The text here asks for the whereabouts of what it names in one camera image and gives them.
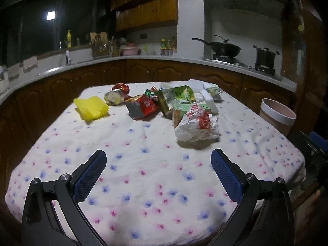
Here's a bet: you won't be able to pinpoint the green spout pouch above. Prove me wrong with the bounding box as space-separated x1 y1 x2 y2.
162 85 196 108

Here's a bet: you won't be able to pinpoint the yellow foam fruit net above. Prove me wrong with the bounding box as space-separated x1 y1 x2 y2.
73 96 109 122

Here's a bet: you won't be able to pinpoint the red snack bag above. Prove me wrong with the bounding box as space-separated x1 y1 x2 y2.
124 95 159 120

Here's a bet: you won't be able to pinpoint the crushed red drink can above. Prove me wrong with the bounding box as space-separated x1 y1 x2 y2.
104 83 130 106

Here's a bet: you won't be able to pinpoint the lower wooden cabinets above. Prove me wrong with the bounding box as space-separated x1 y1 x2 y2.
1 59 297 178

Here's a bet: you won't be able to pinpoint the crumpled light wrapper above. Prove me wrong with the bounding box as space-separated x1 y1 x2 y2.
206 87 223 102

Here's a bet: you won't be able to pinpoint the pink basin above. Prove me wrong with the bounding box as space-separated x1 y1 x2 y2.
121 43 140 56

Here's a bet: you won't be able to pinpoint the white crumpled plastic bag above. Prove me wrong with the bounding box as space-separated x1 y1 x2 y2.
175 103 220 143

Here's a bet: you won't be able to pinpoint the oil bottles on counter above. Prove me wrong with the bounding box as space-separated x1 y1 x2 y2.
159 37 177 56

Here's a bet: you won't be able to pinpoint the sink faucet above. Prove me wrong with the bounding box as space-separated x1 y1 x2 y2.
66 50 72 66

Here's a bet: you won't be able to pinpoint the blue orange snack bag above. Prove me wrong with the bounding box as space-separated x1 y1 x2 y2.
145 86 158 101

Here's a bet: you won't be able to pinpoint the green drink can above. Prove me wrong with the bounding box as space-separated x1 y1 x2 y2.
157 90 172 119

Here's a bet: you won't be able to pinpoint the utensil rack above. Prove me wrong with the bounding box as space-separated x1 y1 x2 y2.
90 32 112 58

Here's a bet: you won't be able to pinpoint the black stock pot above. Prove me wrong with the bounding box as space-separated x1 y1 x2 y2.
253 45 280 68

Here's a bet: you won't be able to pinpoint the yellow bottle on windowsill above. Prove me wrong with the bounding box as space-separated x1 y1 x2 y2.
66 30 72 48

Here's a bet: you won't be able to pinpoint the white foam fruit net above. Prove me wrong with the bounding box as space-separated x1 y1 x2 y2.
160 79 221 93

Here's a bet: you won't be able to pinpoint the gas stove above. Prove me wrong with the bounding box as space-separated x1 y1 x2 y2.
204 54 278 77

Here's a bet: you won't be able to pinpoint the upper wooden cabinets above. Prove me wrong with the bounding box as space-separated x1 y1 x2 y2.
111 0 178 32

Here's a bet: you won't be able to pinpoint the black wok with lid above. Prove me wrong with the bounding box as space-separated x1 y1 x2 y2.
191 36 242 58

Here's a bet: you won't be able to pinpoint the wooden cabinets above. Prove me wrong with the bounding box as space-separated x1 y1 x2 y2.
1 59 297 178
111 0 178 32

